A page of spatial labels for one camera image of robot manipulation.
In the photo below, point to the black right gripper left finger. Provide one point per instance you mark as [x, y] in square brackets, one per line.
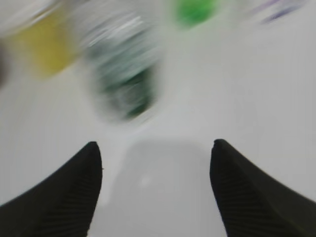
[62, 205]

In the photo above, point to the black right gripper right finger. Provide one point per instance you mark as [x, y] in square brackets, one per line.
[254, 204]

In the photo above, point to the clear water bottle green label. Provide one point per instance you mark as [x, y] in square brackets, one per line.
[119, 45]

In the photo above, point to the yellow paper cup stack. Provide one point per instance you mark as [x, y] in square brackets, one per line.
[46, 43]

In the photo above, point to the green soda bottle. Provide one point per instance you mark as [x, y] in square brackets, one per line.
[187, 14]

